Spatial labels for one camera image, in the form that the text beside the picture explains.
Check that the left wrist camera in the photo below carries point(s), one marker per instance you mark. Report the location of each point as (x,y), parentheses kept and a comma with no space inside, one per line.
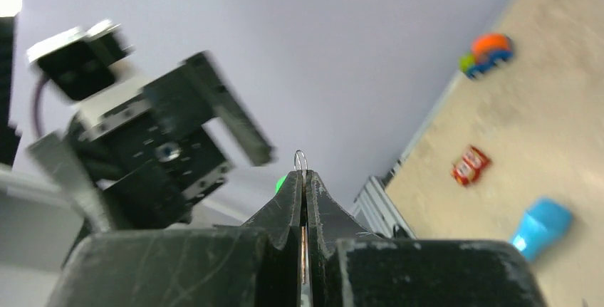
(78,61)

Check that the metal keyring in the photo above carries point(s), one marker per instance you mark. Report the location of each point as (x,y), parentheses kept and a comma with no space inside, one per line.
(300,162)

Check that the orange blue toy car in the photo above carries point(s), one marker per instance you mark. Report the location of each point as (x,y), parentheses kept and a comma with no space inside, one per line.
(487,51)

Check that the red owl block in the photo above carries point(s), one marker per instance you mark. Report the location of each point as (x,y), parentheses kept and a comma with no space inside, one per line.
(467,169)

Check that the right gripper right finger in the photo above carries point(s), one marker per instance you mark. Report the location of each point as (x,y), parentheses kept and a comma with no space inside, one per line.
(351,266)

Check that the silver key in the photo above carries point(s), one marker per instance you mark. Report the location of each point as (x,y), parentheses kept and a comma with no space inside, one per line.
(305,300)

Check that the green key tag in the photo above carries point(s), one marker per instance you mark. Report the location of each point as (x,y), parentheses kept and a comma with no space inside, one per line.
(279,183)

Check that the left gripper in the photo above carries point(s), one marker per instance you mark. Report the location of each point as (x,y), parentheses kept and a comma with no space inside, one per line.
(140,158)

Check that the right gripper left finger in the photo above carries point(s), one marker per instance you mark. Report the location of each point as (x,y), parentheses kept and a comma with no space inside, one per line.
(255,264)

